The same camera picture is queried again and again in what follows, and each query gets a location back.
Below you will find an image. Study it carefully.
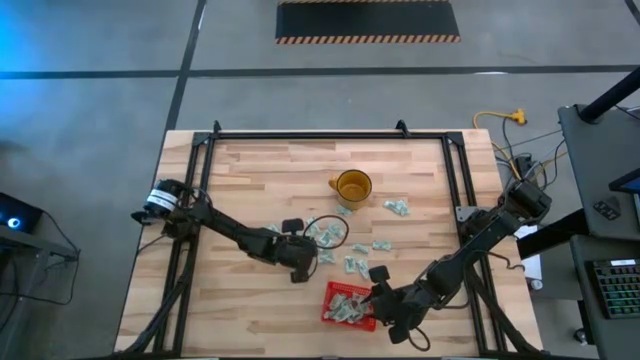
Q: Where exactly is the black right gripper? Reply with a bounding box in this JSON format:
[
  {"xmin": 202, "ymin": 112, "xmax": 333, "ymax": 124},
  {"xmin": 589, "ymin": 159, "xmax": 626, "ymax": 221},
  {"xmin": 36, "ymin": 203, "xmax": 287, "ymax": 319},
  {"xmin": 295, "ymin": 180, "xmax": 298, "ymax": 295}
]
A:
[{"xmin": 360, "ymin": 264, "xmax": 427, "ymax": 330}]

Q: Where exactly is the red slotted plastic basket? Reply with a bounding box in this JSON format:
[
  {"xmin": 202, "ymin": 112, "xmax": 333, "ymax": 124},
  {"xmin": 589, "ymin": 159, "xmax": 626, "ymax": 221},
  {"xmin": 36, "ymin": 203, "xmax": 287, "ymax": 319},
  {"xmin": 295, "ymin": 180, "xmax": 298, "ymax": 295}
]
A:
[{"xmin": 321, "ymin": 280, "xmax": 378, "ymax": 333}]

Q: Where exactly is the amber glass mug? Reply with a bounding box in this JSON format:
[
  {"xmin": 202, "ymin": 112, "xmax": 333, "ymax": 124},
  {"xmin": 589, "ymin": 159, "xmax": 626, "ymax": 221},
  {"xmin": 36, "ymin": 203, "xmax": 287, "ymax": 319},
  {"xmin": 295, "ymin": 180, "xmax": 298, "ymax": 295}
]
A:
[{"xmin": 328, "ymin": 169, "xmax": 374, "ymax": 211}]

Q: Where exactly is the white paper sheet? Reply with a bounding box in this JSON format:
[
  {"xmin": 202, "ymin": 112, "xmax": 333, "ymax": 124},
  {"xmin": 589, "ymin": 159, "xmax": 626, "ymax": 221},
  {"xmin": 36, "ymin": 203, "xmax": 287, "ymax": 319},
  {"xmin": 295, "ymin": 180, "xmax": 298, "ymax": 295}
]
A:
[{"xmin": 514, "ymin": 224, "xmax": 544, "ymax": 282}]

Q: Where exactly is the black diagonal desk bar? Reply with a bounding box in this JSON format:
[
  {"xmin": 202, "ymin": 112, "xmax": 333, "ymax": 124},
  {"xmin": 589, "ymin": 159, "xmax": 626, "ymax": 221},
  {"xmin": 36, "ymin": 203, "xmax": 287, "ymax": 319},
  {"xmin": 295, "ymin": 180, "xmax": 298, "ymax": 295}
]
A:
[{"xmin": 517, "ymin": 208, "xmax": 589, "ymax": 261}]

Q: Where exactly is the dark grey desk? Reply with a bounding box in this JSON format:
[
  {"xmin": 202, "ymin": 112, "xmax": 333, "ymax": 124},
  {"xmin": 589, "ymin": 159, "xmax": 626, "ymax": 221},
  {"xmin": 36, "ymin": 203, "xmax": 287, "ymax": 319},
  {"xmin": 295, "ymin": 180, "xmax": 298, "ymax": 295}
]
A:
[{"xmin": 569, "ymin": 234, "xmax": 640, "ymax": 360}]

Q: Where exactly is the black hazard-striped floor mat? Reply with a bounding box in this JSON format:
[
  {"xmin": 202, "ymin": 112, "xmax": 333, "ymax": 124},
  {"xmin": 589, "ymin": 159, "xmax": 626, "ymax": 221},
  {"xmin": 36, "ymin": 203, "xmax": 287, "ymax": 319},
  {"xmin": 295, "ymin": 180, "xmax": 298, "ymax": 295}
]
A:
[{"xmin": 274, "ymin": 0, "xmax": 462, "ymax": 45}]

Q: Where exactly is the black backlit keyboard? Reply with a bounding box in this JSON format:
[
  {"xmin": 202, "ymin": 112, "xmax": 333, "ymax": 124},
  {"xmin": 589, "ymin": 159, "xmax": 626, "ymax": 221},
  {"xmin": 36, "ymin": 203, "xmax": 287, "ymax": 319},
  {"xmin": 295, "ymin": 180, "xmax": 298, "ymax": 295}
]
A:
[{"xmin": 584, "ymin": 258, "xmax": 640, "ymax": 320}]

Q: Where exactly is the small black desk device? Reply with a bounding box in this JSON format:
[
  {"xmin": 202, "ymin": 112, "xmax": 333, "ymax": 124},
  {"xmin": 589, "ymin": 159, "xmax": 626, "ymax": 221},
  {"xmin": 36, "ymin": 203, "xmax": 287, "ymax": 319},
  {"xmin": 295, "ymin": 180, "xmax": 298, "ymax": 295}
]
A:
[{"xmin": 593, "ymin": 197, "xmax": 622, "ymax": 222}]

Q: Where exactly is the black computer with blue light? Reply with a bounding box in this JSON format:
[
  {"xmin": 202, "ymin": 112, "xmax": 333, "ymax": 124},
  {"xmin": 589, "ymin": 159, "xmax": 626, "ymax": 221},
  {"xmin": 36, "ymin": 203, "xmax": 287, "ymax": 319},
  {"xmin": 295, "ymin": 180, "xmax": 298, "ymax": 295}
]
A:
[{"xmin": 0, "ymin": 192, "xmax": 44, "ymax": 234}]

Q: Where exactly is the dark monitor screen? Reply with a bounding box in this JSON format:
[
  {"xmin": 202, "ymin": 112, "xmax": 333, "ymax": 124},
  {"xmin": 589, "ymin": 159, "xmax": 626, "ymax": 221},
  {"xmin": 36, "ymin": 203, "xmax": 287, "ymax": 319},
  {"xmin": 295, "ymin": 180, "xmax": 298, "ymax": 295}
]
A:
[{"xmin": 608, "ymin": 168, "xmax": 640, "ymax": 194}]

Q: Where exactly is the black round pole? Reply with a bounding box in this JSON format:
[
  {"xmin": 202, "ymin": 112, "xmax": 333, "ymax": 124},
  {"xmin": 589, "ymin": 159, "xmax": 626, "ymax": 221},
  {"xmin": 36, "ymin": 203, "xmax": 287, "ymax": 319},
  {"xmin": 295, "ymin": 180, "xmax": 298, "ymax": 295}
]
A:
[{"xmin": 579, "ymin": 67, "xmax": 640, "ymax": 124}]

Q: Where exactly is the black left wrist camera cable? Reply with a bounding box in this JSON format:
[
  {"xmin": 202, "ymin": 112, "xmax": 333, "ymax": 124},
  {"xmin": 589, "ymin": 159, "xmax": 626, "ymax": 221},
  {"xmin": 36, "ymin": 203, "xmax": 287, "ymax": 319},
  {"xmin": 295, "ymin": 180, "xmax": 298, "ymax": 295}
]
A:
[{"xmin": 303, "ymin": 214, "xmax": 350, "ymax": 250}]

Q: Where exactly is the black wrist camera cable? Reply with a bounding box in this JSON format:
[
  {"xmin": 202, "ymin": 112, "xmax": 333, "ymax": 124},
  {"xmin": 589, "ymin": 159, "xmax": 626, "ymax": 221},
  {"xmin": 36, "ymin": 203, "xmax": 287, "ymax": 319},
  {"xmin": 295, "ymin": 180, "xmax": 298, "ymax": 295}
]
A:
[
  {"xmin": 303, "ymin": 214, "xmax": 350, "ymax": 250},
  {"xmin": 405, "ymin": 327, "xmax": 432, "ymax": 352}
]

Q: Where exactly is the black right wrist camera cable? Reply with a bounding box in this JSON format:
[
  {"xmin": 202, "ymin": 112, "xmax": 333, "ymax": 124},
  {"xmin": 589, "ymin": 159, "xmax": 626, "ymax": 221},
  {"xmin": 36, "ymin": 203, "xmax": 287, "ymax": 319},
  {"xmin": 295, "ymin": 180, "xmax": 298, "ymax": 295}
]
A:
[{"xmin": 405, "ymin": 327, "xmax": 432, "ymax": 352}]

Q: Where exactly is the black metal table frame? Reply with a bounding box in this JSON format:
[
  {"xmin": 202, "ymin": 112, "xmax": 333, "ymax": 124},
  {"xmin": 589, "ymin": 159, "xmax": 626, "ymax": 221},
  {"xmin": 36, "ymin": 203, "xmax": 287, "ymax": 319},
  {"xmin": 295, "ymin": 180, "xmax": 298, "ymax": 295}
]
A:
[{"xmin": 152, "ymin": 119, "xmax": 509, "ymax": 359}]

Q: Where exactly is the black corrugated cable conduit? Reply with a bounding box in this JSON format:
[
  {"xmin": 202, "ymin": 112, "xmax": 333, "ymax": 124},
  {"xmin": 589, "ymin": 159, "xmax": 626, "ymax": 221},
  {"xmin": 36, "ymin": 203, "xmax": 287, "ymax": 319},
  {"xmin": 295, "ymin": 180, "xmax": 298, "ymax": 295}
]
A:
[
  {"xmin": 117, "ymin": 239, "xmax": 197, "ymax": 359},
  {"xmin": 464, "ymin": 269, "xmax": 544, "ymax": 359}
]

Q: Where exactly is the black power cable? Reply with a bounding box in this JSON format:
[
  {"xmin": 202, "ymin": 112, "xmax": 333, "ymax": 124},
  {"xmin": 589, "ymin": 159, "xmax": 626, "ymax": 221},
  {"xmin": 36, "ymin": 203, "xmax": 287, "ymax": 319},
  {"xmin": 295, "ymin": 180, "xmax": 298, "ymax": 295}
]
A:
[{"xmin": 494, "ymin": 118, "xmax": 569, "ymax": 187}]

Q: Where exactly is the yellow extension cord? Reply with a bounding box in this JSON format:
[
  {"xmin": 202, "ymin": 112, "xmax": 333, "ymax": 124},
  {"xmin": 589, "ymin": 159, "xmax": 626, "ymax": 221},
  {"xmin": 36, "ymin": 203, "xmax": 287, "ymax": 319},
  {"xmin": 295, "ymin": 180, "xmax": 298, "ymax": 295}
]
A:
[{"xmin": 472, "ymin": 108, "xmax": 529, "ymax": 181}]

